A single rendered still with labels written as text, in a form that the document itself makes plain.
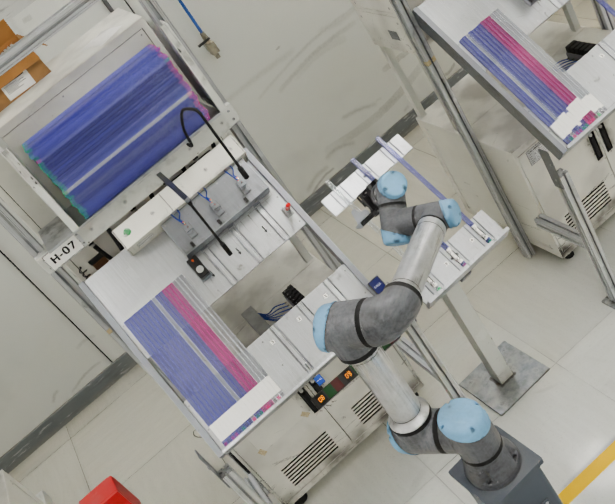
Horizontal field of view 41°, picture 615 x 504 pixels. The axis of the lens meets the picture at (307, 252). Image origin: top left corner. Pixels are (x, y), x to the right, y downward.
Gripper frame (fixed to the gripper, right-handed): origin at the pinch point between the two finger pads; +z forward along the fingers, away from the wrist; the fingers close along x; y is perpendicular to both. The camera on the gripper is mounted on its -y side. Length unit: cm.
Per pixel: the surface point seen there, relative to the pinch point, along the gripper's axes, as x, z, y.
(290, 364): 49, 13, -17
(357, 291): 18.1, 12.4, -14.1
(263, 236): 27.7, 18.8, 19.0
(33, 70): 47, 18, 108
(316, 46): -80, 166, 89
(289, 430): 62, 58, -36
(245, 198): 24.5, 14.1, 31.5
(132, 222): 56, 17, 49
